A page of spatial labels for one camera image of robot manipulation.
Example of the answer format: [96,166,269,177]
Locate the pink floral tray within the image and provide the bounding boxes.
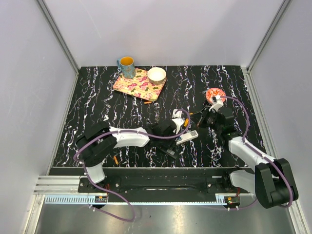
[113,68,167,102]

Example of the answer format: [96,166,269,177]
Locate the black remote orange batteries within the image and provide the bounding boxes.
[157,146,178,160]

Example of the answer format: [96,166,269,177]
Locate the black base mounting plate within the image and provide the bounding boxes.
[78,167,252,203]

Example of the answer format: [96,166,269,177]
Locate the red patterned small dish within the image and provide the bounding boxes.
[205,88,226,104]

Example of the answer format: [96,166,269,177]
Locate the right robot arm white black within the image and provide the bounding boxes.
[197,107,299,209]

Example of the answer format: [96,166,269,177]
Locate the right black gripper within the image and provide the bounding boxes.
[188,106,222,133]

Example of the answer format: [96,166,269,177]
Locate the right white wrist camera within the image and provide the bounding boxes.
[209,95,224,112]

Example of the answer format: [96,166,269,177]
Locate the white remote blue batteries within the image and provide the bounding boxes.
[176,130,198,145]

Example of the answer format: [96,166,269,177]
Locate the white remote dark batteries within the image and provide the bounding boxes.
[172,109,182,118]

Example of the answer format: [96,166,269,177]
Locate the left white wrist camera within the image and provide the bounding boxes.
[172,117,185,134]

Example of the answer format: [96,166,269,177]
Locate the white ceramic bowl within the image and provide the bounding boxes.
[147,67,166,85]

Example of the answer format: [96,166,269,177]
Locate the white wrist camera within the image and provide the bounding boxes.
[209,95,224,112]
[172,117,185,134]

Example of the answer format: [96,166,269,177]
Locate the blue floral mug orange inside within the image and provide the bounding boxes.
[117,57,136,79]

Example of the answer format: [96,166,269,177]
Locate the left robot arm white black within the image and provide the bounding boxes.
[76,118,184,193]

